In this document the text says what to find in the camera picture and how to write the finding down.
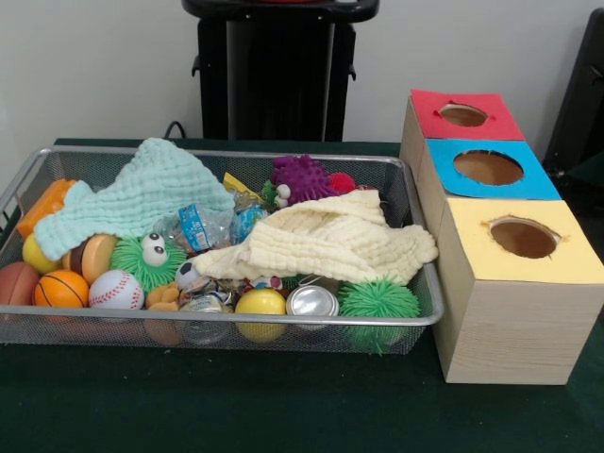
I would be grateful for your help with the wooden box with three holes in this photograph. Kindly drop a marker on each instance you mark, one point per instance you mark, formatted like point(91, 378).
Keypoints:
point(509, 330)

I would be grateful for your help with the silver mesh bin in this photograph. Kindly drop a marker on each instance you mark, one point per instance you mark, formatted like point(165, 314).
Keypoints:
point(94, 332)

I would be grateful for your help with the cream waffle cloth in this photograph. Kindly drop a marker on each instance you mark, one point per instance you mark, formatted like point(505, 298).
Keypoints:
point(330, 236)

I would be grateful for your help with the purple spiky toy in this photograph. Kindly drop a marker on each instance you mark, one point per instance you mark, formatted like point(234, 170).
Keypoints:
point(302, 177)

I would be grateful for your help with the silver tin can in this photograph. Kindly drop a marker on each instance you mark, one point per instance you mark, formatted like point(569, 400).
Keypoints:
point(311, 302)

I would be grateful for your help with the yellow ball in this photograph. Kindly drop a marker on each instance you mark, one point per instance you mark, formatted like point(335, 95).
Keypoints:
point(259, 302)

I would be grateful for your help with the plain green spiky ball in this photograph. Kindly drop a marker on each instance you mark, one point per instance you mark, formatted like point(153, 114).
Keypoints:
point(377, 297)

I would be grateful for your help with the mint green waffle cloth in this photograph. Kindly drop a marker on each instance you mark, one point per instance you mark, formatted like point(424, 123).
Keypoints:
point(141, 189)

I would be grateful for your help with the green spiky ball with eyes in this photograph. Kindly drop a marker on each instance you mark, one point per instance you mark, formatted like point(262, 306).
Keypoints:
point(132, 264)

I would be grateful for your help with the white baseball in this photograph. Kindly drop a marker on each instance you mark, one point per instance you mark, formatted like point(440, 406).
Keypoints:
point(115, 290)

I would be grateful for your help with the orange basketball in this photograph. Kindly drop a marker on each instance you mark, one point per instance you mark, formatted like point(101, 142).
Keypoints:
point(61, 290)

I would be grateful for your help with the brown football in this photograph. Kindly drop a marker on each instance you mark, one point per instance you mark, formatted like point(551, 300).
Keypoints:
point(16, 283)

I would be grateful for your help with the dark green side table cloth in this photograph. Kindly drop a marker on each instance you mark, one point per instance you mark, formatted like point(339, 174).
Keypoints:
point(590, 172)

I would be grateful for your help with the black flat panel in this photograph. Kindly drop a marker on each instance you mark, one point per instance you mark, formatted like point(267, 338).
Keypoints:
point(580, 94)

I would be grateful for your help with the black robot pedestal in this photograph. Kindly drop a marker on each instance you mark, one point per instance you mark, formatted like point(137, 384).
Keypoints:
point(283, 71)

